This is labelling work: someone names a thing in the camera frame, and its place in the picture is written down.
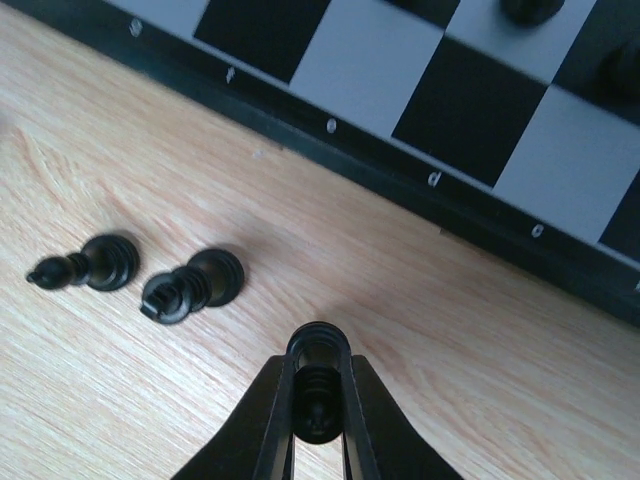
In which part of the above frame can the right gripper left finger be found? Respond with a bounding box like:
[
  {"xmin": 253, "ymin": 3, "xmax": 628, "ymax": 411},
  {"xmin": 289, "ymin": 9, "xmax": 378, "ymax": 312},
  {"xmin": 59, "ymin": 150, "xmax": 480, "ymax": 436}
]
[{"xmin": 174, "ymin": 355, "xmax": 295, "ymax": 480}]

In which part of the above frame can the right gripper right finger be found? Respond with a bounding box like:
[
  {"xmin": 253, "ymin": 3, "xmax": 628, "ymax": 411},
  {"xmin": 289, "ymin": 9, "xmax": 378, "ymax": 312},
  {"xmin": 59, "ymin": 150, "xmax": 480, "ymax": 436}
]
[{"xmin": 341, "ymin": 355, "xmax": 460, "ymax": 479}]

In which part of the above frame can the black chess piece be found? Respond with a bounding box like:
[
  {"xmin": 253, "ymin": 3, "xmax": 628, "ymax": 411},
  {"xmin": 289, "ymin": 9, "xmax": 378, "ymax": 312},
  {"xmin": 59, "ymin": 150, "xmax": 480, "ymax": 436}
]
[
  {"xmin": 140, "ymin": 248, "xmax": 245, "ymax": 325},
  {"xmin": 286, "ymin": 321, "xmax": 351, "ymax": 445},
  {"xmin": 26, "ymin": 234, "xmax": 140, "ymax": 292}
]

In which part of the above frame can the black pawn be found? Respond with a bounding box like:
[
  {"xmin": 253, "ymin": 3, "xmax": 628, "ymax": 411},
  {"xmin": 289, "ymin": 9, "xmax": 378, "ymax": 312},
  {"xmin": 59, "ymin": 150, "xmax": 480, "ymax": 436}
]
[
  {"xmin": 600, "ymin": 37, "xmax": 639, "ymax": 101},
  {"xmin": 499, "ymin": 0, "xmax": 565, "ymax": 27}
]

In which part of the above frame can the black and silver chessboard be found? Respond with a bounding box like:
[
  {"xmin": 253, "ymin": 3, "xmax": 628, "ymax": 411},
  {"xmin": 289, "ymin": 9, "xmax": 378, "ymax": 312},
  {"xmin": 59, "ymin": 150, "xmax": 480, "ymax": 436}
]
[{"xmin": 74, "ymin": 0, "xmax": 640, "ymax": 331}]

